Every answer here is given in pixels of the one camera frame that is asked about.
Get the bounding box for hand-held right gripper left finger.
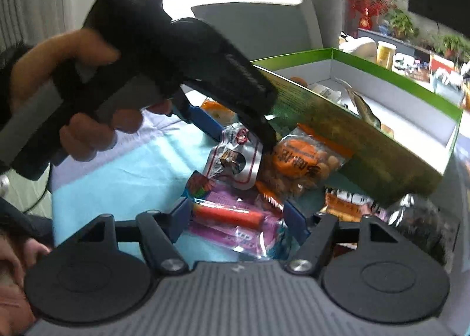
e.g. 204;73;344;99
75;197;196;277

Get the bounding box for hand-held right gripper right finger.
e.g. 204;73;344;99
283;200;400;277

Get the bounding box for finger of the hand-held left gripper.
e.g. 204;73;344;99
235;106;277;153
172;90;224;142

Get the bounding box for pink sausage snack packet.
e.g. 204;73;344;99
182;171;294;259

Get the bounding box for silver white snack packet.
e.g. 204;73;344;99
203;123;264;190

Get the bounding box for green cardboard box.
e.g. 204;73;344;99
251;47;464;209

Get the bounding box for clear nut snack packet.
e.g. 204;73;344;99
334;77;384;129

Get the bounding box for person's left hand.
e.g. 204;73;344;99
10;28;172;162

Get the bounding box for person's right hand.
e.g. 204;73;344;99
0;241;50;336

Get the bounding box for orange white snack packet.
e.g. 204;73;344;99
200;98;237;127

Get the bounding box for orange round-ball snack packet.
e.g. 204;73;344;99
255;124;355;208

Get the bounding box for yellow cracker snack packet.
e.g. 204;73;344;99
323;189;388;223

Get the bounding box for white bread packet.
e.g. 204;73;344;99
312;83;348;103

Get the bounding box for beige fabric sofa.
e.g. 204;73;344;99
162;0;344;62

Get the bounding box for dark glossy dried-fruit bag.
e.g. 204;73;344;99
385;194;459;272

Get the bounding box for white plush cushion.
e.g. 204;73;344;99
338;32;377;64

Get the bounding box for yellow can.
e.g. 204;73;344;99
376;41;398;67

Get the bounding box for red flower decoration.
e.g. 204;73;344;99
347;0;395;30

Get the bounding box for green potted plant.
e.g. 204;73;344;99
385;9;420;40
433;33;468;61

